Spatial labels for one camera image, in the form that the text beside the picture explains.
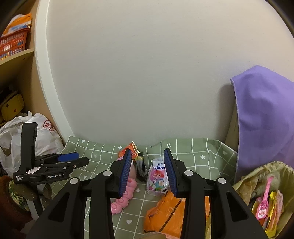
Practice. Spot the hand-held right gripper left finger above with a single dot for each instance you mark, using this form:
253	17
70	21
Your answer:
125	174

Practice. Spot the orange and white packet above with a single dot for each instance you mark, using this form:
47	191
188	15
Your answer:
18	24

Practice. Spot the person's left hand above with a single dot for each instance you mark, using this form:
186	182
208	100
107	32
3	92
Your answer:
29	192

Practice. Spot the purple cloth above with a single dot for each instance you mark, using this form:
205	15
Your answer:
264	115

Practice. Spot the white plastic bag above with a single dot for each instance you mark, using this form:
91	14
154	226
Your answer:
43	137

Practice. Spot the olive plastic bag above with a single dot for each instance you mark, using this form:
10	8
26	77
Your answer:
248	183

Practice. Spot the yellow plush toy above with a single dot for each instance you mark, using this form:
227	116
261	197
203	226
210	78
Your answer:
13	105

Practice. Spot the black wrapper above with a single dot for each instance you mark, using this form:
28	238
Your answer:
141	167

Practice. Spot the yellow snack packet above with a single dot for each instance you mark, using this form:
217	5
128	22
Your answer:
273	200

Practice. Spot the orange plastic bag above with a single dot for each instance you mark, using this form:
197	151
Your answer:
165	213

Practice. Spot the cartoon print tissue packet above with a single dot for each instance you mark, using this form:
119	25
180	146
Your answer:
156	181

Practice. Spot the orange plastic basket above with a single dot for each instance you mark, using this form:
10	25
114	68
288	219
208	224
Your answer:
13	43

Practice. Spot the red-orange snack packet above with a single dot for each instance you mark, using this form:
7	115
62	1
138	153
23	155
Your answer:
133	147

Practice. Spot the wooden shelf unit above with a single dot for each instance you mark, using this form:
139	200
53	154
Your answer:
20	56

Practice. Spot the pink caterpillar toy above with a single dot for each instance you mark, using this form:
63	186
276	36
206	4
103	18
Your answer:
125	202

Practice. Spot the green checked tablecloth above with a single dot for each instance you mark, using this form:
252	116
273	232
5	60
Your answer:
91	149

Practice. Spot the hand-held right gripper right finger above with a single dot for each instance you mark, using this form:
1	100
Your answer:
171	174

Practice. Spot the long pink packet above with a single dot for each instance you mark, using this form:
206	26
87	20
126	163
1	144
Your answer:
263	206

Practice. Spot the person's left forearm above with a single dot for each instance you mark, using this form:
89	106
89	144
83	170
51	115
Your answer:
11	206

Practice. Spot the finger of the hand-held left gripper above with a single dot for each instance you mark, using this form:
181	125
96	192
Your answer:
69	156
78	162

